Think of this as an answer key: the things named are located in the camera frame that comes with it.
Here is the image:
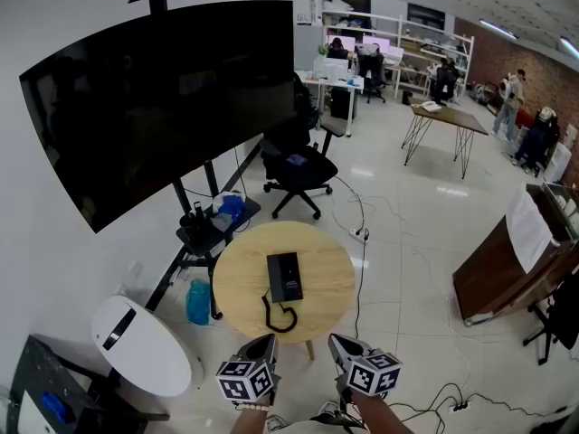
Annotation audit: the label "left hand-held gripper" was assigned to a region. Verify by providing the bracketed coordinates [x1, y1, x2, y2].
[215, 333, 281, 404]

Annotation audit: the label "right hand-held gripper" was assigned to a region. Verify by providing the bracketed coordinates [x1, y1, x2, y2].
[328, 334, 403, 401]

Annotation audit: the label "black device with cable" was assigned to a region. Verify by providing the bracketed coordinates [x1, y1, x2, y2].
[261, 251, 305, 334]

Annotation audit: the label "person's left forearm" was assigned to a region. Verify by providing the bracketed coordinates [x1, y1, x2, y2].
[230, 409, 272, 434]

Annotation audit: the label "person's right forearm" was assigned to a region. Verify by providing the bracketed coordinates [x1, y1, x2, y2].
[350, 391, 415, 434]

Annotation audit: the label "blue plastic bag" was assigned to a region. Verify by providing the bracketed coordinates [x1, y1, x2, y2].
[185, 279, 213, 326]

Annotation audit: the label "round wooden table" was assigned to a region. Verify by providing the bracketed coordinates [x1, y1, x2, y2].
[212, 221, 356, 362]

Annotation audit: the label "white oval appliance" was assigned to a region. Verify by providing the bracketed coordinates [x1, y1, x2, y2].
[90, 295, 194, 398]

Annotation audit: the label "grey cloth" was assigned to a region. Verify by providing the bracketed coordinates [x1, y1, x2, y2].
[210, 212, 234, 233]

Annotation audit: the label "blue gloves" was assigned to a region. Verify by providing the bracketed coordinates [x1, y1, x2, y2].
[218, 194, 246, 224]

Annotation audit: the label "black accessories pile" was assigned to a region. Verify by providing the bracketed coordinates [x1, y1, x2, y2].
[179, 201, 207, 244]

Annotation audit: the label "brown wooden cabinet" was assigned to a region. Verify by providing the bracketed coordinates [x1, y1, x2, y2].
[451, 183, 579, 327]

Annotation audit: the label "black television stand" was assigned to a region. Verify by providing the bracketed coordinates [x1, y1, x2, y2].
[128, 0, 262, 320]

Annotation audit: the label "black office chair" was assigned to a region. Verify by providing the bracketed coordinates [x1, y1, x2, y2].
[260, 72, 347, 221]

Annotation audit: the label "white cloth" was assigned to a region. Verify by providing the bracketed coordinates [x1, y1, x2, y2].
[505, 187, 560, 274]

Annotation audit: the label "black swivel chair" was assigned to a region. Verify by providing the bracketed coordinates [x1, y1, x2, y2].
[523, 271, 579, 365]

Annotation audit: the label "blue object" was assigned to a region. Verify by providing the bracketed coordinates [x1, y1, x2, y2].
[40, 391, 70, 425]

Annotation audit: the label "black speckled cabinet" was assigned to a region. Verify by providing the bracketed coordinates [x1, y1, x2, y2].
[6, 334, 171, 434]

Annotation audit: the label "white flat box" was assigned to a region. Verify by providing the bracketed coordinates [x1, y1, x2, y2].
[16, 390, 58, 434]

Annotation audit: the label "black computer tower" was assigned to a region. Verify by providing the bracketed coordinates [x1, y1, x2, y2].
[329, 86, 356, 120]

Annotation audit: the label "dark table with hairpin legs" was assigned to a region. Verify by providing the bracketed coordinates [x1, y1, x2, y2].
[401, 99, 489, 180]

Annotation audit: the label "large black television screen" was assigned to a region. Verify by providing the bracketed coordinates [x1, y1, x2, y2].
[19, 0, 296, 234]

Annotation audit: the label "white office desk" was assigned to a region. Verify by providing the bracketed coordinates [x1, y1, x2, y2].
[296, 70, 365, 137]

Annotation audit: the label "white low cabinet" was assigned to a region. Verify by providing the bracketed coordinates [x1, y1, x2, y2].
[544, 141, 572, 184]

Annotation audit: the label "office chair with clothes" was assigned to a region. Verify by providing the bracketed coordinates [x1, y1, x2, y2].
[356, 45, 388, 105]

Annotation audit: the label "white boxes on desk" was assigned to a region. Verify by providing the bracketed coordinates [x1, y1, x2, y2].
[313, 57, 349, 83]

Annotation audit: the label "grey partition panel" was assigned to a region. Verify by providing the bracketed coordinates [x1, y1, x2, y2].
[294, 24, 323, 71]

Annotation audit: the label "pink lit monitor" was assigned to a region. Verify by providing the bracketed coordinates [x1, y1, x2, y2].
[362, 35, 391, 55]
[327, 34, 356, 53]

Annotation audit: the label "white shelving rack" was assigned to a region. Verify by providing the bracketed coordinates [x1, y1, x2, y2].
[321, 10, 475, 103]

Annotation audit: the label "black floor cable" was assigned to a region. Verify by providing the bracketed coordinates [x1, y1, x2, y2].
[354, 231, 370, 341]

